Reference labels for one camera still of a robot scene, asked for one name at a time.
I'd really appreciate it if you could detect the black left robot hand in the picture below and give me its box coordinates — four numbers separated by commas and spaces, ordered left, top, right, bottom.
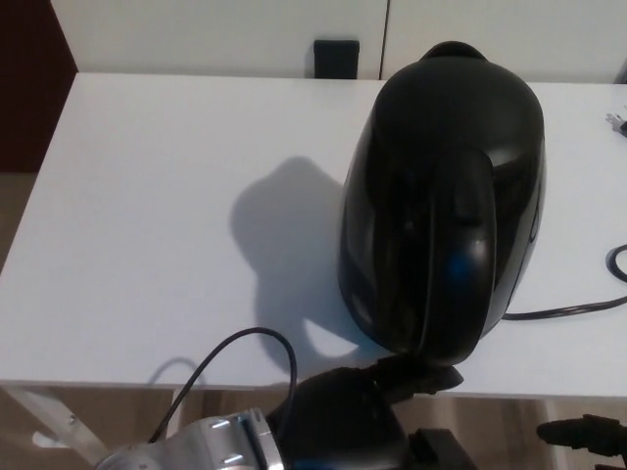
266, 354, 474, 470

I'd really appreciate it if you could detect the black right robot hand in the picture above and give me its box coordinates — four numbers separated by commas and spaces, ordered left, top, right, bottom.
535, 413, 627, 470

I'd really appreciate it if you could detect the black electric kettle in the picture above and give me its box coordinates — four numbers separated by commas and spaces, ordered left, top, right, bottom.
337, 41, 547, 368

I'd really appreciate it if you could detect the white table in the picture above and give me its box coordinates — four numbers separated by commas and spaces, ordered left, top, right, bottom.
0, 71, 627, 452

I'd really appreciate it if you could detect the white hook on table leg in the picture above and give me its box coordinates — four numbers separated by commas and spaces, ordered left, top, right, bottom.
30, 429, 66, 450

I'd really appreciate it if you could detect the white cabinet row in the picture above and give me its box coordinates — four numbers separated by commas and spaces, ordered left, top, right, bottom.
48, 0, 627, 85

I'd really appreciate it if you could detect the dark red panel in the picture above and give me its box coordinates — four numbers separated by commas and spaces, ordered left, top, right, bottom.
0, 0, 80, 173

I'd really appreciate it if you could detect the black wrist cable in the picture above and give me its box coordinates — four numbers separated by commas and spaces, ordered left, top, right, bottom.
146, 326, 300, 445

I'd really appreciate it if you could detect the black kettle power cord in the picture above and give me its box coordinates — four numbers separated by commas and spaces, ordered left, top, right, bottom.
501, 244, 627, 322

